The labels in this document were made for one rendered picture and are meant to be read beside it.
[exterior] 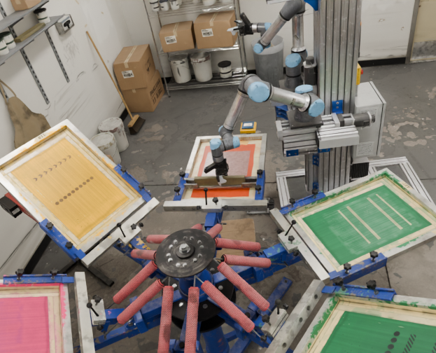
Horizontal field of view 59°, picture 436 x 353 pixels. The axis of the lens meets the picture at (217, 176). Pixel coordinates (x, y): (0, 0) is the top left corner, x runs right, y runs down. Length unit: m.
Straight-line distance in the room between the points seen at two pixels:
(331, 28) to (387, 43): 3.60
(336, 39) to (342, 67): 0.20
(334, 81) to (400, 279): 1.62
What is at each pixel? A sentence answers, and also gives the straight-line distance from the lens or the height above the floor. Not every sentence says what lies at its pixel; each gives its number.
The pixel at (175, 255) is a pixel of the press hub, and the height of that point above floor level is 1.31.
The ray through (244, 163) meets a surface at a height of 0.96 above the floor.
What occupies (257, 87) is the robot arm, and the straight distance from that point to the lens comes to 2.31.
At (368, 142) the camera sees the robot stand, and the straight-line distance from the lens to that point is 3.15.
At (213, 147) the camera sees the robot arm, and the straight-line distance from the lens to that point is 2.46.
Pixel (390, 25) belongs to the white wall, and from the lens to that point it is 6.17.
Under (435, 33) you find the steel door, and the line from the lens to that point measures 6.44.
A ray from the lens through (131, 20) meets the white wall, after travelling 6.40.
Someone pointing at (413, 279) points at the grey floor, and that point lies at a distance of 3.45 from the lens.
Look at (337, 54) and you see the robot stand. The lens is 2.77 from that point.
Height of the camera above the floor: 2.74
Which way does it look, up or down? 39 degrees down
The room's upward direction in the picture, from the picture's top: 12 degrees counter-clockwise
